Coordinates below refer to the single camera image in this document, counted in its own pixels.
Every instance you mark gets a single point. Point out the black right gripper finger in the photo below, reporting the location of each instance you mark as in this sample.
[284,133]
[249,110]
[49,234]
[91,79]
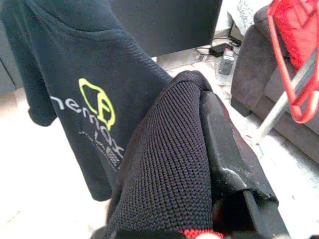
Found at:
[231,154]

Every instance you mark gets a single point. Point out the dark grey sofa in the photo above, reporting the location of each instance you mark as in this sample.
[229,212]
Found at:
[254,74]

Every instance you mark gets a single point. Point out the red plastic hanger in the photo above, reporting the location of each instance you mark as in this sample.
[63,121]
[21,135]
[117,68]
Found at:
[301,120]

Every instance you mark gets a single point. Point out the grey charger green light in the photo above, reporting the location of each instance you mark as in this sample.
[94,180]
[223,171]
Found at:
[226,63]

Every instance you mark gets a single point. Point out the navy shirt red stripe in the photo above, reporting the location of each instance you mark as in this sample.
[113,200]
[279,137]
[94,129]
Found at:
[162,161]

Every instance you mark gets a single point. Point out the black power adapter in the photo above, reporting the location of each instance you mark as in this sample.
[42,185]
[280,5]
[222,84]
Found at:
[219,50]

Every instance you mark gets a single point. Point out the black T-shirt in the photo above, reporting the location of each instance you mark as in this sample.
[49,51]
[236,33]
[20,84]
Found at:
[74,62]

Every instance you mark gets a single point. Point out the red cushion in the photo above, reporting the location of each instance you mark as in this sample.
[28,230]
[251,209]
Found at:
[296,37]

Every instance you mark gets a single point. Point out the white lace cloth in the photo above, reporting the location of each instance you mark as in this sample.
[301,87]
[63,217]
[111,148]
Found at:
[245,11]

